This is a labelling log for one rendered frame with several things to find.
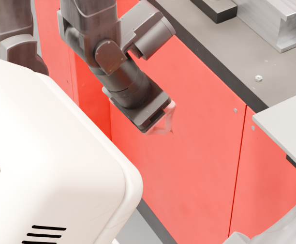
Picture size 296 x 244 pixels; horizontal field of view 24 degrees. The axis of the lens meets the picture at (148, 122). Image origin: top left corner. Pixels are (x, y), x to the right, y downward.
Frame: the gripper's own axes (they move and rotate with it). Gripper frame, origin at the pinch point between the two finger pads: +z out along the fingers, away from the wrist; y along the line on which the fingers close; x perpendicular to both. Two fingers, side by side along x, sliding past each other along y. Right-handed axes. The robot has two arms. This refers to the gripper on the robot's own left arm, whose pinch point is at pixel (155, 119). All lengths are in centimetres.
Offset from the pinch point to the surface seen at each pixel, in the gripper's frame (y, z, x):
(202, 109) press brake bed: 20.4, 39.3, -11.9
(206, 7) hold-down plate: 29.5, 25.0, -27.3
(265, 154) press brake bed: -1.4, 33.6, -12.9
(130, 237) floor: 43, 99, 25
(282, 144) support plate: -16.3, 5.4, -11.4
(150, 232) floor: 41, 102, 19
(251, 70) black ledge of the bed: 9.9, 25.0, -22.4
